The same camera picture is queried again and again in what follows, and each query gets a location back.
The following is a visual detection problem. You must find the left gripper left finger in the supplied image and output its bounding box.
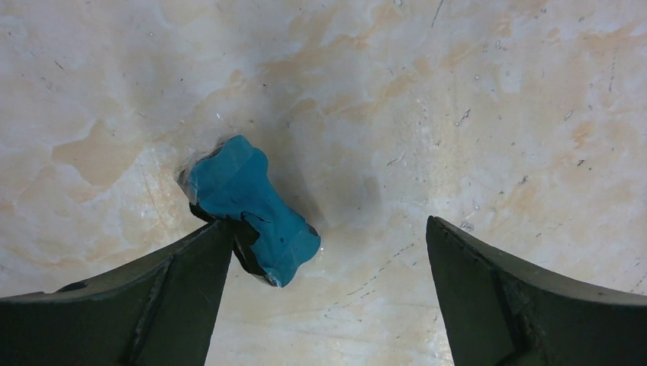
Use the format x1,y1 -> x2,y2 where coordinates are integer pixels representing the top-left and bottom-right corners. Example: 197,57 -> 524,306
1,223 -> 233,365

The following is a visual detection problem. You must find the blue whiteboard eraser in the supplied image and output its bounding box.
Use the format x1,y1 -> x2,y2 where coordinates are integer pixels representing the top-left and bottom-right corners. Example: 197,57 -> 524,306
177,135 -> 321,287

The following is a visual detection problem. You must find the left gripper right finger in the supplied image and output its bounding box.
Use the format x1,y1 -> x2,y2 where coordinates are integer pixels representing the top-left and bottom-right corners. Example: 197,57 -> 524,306
426,217 -> 646,365

